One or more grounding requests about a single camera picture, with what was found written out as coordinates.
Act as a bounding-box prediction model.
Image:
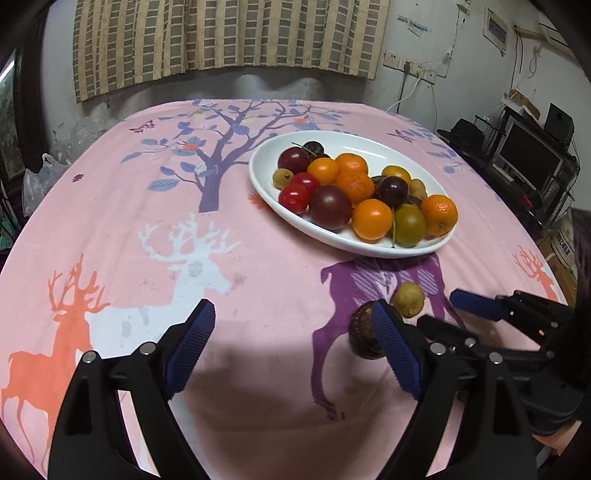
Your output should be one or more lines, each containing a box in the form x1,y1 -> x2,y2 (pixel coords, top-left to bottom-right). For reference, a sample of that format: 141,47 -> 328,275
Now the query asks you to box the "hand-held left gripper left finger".
48,298 -> 217,480

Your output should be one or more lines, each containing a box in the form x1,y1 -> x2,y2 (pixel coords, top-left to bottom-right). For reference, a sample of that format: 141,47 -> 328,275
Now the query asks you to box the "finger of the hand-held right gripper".
417,315 -> 513,358
450,289 -> 571,326

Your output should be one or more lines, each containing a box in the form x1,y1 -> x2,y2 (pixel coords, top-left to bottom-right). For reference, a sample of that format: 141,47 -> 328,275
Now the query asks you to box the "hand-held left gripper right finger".
372,299 -> 539,480

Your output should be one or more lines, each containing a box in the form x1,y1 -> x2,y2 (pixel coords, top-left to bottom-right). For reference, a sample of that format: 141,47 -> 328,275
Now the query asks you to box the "green-brown round fruit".
392,204 -> 426,247

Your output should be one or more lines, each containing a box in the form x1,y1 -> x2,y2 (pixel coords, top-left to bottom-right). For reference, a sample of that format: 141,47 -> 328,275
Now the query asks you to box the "small dark purple plum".
375,176 -> 410,208

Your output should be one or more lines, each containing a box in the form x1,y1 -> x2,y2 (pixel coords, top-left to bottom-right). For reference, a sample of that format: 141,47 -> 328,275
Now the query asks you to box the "large dark purple plum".
308,185 -> 353,232

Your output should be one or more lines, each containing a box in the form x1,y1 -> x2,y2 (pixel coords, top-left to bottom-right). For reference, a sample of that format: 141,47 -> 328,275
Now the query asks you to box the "red tomato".
292,172 -> 321,195
278,183 -> 310,215

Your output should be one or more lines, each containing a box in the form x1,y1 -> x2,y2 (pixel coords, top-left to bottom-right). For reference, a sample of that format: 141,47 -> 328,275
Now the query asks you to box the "white oval plate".
248,130 -> 458,259

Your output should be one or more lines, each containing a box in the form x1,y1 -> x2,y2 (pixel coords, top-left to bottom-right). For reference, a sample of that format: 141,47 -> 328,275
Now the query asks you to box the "red-purple plum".
277,145 -> 310,172

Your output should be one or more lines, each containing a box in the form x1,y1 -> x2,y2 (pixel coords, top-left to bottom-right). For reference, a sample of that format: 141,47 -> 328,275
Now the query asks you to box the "person's right hand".
531,418 -> 583,459

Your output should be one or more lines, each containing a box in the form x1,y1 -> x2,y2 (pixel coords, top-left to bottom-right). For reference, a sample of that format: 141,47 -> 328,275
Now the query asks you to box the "cardboard box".
540,217 -> 580,296

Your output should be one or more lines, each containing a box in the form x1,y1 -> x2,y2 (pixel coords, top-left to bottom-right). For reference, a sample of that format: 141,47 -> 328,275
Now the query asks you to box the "pink printed tablecloth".
0,98 -> 568,480

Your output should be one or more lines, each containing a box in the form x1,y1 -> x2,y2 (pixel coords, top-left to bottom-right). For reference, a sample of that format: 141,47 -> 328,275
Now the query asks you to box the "black computer monitor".
492,121 -> 566,183

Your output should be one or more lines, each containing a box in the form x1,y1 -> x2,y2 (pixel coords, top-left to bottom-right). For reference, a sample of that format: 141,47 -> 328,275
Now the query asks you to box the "black hat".
436,117 -> 485,153

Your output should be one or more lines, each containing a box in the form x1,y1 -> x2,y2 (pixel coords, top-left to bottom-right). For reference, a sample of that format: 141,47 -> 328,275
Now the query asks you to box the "black speaker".
545,102 -> 575,141

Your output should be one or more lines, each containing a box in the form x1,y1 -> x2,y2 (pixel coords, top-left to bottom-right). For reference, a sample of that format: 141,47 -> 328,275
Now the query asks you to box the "flat cardboard tray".
501,90 -> 541,118

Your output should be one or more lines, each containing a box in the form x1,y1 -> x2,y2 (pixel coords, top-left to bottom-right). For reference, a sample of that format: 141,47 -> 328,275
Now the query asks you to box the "clear plastic bag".
22,152 -> 70,217

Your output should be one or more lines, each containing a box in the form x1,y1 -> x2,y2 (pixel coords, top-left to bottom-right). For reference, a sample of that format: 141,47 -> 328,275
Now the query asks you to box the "white power strip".
404,61 -> 438,84

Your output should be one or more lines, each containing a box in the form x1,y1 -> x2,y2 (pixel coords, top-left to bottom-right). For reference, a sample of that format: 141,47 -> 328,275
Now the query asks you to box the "checked beige curtain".
71,0 -> 391,104

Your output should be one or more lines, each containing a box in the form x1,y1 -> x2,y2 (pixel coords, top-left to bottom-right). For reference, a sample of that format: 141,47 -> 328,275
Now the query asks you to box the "white power cable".
385,76 -> 423,114

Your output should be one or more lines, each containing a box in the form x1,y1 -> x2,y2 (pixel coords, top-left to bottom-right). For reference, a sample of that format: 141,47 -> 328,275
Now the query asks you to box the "white wall box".
482,7 -> 509,47

